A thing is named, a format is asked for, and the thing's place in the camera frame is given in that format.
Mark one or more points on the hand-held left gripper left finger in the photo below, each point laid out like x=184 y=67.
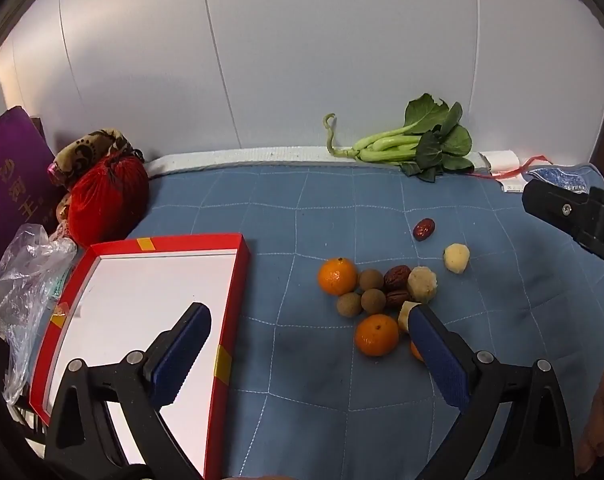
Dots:
x=176 y=355

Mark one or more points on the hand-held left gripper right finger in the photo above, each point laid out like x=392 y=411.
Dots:
x=439 y=355

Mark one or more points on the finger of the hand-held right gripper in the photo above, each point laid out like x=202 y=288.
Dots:
x=562 y=207

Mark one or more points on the orange tangerine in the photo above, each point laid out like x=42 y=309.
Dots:
x=416 y=351
x=337 y=276
x=377 y=335

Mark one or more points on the peeled white water chestnut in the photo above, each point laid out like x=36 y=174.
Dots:
x=456 y=258
x=422 y=284
x=406 y=316

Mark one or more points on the red cardboard tray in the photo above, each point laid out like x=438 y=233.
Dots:
x=131 y=300

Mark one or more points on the red jujube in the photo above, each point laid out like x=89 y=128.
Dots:
x=424 y=229
x=396 y=298
x=398 y=277

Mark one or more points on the brown longan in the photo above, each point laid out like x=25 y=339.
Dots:
x=349 y=305
x=371 y=280
x=373 y=301

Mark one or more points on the person's right hand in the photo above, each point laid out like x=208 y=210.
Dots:
x=602 y=410

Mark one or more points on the blue white plastic packet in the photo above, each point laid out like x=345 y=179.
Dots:
x=557 y=176

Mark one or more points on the blue quilted mat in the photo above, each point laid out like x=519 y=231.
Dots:
x=307 y=410

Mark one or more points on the red velvet pouch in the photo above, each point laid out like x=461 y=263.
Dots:
x=106 y=200

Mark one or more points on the clear plastic bag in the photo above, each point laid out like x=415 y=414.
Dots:
x=21 y=280

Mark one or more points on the green bok choy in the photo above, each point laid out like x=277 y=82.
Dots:
x=392 y=142

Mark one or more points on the brown patterned cloth bag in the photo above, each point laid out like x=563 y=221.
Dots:
x=91 y=142

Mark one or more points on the purple gift box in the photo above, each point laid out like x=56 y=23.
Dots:
x=11 y=170

